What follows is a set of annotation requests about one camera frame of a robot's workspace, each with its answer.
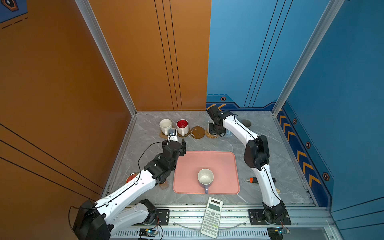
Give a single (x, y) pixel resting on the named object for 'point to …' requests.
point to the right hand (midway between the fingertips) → (212, 132)
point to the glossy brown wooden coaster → (197, 132)
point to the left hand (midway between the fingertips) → (177, 138)
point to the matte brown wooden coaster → (185, 135)
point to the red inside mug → (182, 127)
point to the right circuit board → (275, 233)
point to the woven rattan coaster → (207, 134)
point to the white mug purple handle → (206, 176)
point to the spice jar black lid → (164, 185)
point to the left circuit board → (147, 232)
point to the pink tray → (225, 166)
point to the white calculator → (212, 218)
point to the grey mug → (246, 123)
